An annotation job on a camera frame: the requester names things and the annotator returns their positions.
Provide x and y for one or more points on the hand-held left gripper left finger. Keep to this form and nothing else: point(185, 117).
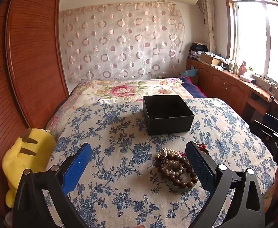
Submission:
point(78, 166)

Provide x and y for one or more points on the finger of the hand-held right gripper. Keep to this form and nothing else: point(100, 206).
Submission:
point(273, 118)
point(260, 128)

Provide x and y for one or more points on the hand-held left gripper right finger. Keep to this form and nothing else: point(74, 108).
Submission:
point(199, 166)

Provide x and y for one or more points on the black square box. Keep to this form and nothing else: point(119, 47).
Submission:
point(167, 114)

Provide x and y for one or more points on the white power strip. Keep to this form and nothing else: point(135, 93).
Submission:
point(262, 82)

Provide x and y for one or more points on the blue floral bedspread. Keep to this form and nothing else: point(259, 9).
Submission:
point(120, 147)

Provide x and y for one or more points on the pink tissue pack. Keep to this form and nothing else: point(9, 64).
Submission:
point(245, 78)

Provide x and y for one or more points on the yellow plush toy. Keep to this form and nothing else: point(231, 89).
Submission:
point(22, 154)

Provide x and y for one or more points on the wooden cabinet row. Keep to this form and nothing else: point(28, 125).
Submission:
point(222, 85)

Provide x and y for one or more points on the navy blue blanket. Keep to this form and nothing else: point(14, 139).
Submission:
point(193, 87)

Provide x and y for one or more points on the cardboard box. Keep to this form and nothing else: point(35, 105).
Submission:
point(210, 59)

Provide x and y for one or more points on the pink floral quilt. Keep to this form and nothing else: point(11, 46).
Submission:
point(120, 90)

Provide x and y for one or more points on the turquoise bag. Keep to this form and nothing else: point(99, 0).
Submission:
point(190, 72)

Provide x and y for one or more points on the wooden framed window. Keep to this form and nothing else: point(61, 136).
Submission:
point(257, 28)

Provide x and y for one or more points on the pile of dark clothes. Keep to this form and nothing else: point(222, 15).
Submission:
point(197, 49)

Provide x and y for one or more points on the cream window curtain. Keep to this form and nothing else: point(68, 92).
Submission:
point(207, 16)

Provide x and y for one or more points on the dark chair post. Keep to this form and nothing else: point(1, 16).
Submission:
point(270, 106)

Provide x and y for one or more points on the white wall socket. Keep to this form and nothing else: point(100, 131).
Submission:
point(153, 76)

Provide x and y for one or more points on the circle patterned wall cloth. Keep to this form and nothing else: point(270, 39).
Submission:
point(122, 42)

